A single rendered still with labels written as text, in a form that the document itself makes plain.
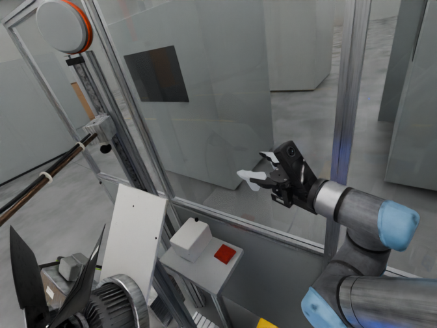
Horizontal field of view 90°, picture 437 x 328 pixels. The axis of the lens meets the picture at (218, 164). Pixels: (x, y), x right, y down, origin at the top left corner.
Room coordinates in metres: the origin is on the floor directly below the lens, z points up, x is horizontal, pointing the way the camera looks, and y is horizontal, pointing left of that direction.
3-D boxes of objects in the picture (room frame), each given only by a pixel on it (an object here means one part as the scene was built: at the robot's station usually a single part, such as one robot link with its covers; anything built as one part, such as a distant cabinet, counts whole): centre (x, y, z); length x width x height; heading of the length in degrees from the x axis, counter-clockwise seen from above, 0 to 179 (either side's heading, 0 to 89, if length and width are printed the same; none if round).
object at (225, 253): (0.67, 0.07, 0.87); 0.08 x 0.08 x 0.02; 43
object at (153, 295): (0.61, 0.42, 0.73); 0.15 x 0.09 x 0.22; 140
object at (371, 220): (0.25, -0.25, 1.43); 0.11 x 0.08 x 0.09; 33
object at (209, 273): (0.70, 0.19, 0.84); 0.36 x 0.24 x 0.03; 50
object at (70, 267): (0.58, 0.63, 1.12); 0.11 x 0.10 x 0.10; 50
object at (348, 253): (0.24, -0.24, 1.34); 0.11 x 0.08 x 0.11; 123
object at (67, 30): (0.93, 0.40, 1.88); 0.17 x 0.15 x 0.16; 50
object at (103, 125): (0.83, 0.40, 1.54); 0.10 x 0.07 x 0.08; 175
